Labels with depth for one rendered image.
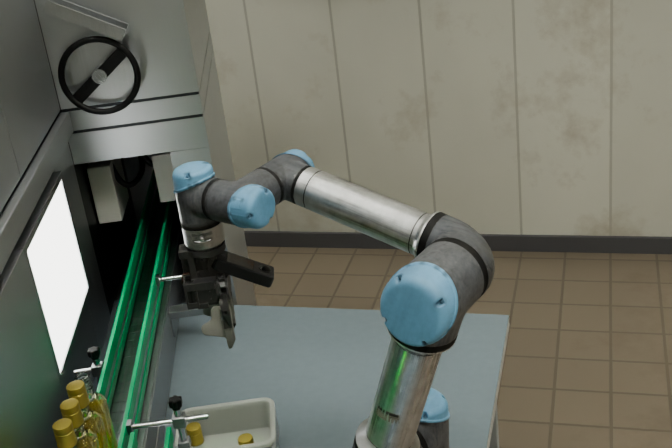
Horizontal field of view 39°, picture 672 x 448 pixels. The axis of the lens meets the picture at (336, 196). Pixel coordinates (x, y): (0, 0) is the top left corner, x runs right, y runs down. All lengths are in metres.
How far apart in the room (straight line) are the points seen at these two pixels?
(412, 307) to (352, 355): 1.10
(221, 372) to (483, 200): 2.22
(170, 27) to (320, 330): 0.91
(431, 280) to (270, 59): 3.11
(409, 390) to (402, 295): 0.20
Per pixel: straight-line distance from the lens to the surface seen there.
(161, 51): 2.59
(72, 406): 1.81
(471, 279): 1.48
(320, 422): 2.31
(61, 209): 2.42
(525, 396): 3.61
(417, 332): 1.46
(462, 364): 2.46
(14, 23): 2.39
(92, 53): 2.61
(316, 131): 4.50
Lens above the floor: 2.14
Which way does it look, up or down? 24 degrees down
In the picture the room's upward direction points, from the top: 7 degrees counter-clockwise
